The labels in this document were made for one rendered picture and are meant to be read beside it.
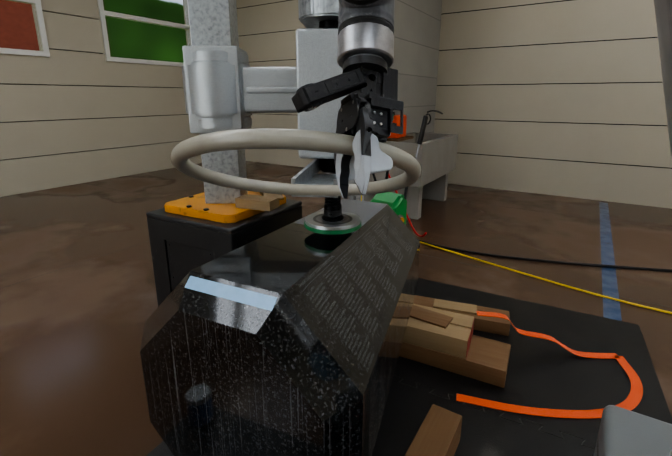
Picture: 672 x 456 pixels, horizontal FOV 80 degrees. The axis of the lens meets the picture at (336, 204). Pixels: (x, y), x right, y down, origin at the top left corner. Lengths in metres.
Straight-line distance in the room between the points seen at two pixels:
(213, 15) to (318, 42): 0.87
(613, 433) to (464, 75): 5.90
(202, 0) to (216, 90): 0.41
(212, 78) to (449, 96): 4.85
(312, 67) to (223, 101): 0.77
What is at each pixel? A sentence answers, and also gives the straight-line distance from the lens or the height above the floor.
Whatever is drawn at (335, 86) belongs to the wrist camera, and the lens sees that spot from 0.61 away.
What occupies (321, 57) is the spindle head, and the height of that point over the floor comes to 1.45.
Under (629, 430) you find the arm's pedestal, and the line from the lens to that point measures 0.80.
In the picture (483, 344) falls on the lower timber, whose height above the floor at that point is 0.11.
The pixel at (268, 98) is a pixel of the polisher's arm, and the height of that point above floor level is 1.32.
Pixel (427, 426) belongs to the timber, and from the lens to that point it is 1.74.
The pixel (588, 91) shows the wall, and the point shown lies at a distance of 6.20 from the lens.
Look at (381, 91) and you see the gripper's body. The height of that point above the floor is 1.33.
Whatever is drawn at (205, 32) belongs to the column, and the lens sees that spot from 2.15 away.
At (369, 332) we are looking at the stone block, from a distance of 1.28.
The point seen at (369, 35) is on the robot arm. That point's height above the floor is 1.41.
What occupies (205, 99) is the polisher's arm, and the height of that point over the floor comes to 1.31.
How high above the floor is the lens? 1.33
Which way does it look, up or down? 15 degrees down
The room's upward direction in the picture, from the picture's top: straight up
